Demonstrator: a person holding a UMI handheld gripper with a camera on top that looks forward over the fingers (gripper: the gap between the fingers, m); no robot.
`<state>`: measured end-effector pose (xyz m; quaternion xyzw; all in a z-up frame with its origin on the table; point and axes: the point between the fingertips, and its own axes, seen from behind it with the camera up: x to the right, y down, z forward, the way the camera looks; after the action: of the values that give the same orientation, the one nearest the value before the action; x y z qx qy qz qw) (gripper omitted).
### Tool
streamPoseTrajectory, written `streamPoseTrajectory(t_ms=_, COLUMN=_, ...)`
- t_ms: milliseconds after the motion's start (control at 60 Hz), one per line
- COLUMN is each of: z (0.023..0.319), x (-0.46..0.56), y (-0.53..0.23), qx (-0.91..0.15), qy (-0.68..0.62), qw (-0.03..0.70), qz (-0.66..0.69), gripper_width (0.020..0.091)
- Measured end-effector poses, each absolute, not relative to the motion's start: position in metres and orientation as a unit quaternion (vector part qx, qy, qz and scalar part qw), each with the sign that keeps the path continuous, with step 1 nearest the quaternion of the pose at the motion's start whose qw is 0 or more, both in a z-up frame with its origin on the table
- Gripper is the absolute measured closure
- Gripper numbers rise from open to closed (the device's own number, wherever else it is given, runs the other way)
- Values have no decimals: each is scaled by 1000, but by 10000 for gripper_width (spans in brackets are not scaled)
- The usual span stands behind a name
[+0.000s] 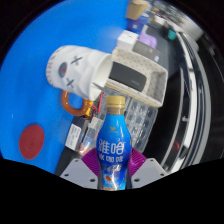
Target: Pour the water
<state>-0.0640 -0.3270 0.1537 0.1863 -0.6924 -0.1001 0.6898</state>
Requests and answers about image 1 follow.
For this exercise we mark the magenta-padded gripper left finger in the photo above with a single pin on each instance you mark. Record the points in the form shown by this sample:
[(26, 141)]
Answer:
[(78, 173)]

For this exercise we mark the black box, white label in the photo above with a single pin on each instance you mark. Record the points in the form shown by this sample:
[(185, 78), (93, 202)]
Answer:
[(72, 137)]

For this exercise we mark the clear organizer box, colourful parts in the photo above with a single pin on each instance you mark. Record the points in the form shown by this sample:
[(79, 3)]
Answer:
[(90, 136)]

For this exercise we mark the black wall shelf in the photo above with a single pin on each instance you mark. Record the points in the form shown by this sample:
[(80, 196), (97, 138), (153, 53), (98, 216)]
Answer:
[(173, 116)]

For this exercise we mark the black device in crate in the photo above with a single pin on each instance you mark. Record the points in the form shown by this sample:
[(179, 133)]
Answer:
[(128, 76)]

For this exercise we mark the blue drink bottle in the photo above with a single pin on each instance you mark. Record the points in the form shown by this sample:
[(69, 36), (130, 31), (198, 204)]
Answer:
[(114, 143)]

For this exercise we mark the red and yellow tool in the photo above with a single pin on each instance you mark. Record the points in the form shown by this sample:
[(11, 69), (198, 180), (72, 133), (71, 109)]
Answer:
[(176, 145)]

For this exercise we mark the black flat case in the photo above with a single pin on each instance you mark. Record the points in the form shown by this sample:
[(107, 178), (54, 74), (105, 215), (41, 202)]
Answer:
[(63, 161)]

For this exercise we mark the blue box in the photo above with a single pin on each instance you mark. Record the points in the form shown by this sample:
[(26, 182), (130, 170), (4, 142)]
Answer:
[(136, 26)]

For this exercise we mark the purple box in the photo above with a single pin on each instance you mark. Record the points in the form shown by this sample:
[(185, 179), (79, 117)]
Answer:
[(148, 40)]

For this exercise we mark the teal plastic object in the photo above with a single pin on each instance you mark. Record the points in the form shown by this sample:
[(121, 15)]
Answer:
[(171, 34)]

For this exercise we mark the beige perforated crate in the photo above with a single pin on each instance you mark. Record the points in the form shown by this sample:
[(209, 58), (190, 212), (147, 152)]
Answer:
[(155, 83)]

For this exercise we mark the flat round red coaster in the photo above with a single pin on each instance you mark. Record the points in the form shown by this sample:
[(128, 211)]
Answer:
[(31, 141)]

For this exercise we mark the clear plastic drawer cabinet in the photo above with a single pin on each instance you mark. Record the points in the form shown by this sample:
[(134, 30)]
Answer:
[(150, 130), (133, 115)]

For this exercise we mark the small white box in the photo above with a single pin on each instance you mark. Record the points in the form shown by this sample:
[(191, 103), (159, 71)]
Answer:
[(126, 40)]

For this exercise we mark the grey box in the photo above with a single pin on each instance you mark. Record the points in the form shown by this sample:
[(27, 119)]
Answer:
[(146, 51)]

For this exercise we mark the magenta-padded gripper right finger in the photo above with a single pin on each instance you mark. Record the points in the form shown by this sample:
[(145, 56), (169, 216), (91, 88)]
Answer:
[(148, 171)]

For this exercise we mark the yellow multimeter with red leads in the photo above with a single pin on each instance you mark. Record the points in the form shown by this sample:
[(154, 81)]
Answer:
[(89, 110)]

